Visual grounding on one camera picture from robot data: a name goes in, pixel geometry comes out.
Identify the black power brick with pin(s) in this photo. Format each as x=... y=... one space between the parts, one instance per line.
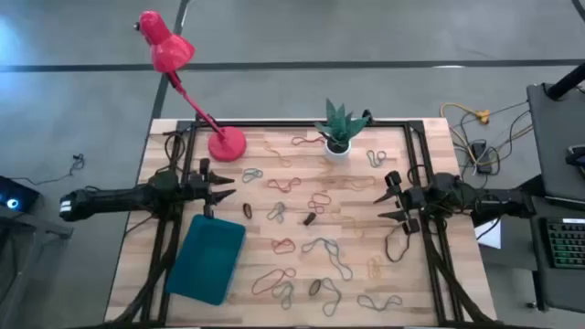
x=481 y=155

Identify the black diagonal bar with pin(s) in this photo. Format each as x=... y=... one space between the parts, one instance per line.
x=532 y=185

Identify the teal plastic bin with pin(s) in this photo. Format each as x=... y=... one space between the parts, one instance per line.
x=205 y=260

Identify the grey teal rubber band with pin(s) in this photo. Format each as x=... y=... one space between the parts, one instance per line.
x=276 y=213
x=375 y=160
x=285 y=292

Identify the large red rubber band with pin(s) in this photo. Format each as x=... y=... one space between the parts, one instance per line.
x=262 y=279

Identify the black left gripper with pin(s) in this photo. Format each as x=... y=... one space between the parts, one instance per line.
x=196 y=188

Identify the small black bracket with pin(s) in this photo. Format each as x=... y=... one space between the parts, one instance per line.
x=367 y=116

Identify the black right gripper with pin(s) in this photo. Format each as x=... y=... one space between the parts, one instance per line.
x=413 y=198

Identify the dark grey keyboard desk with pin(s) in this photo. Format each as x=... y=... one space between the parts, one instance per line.
x=555 y=288

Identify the small grey desk foot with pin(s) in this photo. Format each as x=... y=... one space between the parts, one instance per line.
x=531 y=304

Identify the black pole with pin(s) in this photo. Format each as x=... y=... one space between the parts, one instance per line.
x=566 y=81

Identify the red desk lamp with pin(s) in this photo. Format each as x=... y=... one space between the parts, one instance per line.
x=227 y=145

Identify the green plant in white pot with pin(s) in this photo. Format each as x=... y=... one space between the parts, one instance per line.
x=337 y=156

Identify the long yellow rubber band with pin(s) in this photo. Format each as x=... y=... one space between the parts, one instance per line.
x=352 y=183

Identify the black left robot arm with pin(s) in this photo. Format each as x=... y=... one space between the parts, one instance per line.
x=114 y=201

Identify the black backlit keyboard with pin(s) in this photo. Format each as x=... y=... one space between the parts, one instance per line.
x=566 y=244

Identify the white paper sheet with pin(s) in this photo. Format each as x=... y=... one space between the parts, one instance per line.
x=491 y=235

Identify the black device with blue light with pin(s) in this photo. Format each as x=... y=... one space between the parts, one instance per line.
x=25 y=194

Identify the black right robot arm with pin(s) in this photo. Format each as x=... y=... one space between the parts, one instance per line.
x=498 y=201

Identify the long teal rubber band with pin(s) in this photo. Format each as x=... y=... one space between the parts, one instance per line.
x=338 y=262

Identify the thin red rubber band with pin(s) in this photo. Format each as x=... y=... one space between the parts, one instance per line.
x=311 y=140

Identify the dark grey side table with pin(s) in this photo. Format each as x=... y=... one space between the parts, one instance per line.
x=555 y=137

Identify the grey metal stand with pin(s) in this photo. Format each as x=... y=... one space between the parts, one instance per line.
x=41 y=227

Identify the small thick black band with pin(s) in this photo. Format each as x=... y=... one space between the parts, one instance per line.
x=309 y=219
x=310 y=288
x=244 y=210

